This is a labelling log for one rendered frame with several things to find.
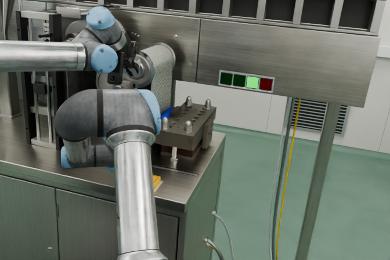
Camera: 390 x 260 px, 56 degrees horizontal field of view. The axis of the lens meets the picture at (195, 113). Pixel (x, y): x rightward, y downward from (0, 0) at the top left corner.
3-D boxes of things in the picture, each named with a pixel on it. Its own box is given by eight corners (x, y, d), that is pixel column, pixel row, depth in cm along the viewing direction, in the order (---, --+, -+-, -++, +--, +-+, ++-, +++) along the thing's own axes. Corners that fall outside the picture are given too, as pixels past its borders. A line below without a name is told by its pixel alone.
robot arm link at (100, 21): (77, 19, 109) (97, -1, 111) (93, 39, 119) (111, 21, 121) (95, 31, 107) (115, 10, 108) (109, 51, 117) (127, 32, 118)
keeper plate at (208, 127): (201, 148, 160) (203, 124, 157) (207, 139, 169) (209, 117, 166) (207, 149, 160) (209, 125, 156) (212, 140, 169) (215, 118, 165)
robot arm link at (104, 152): (96, 165, 129) (95, 136, 126) (127, 163, 133) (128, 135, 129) (96, 176, 122) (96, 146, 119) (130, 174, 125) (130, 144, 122)
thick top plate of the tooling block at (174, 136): (154, 143, 147) (154, 129, 145) (184, 112, 184) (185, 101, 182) (191, 150, 143) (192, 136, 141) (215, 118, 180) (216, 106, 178)
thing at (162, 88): (149, 126, 151) (151, 83, 145) (169, 109, 173) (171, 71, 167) (150, 126, 151) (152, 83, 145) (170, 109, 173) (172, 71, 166)
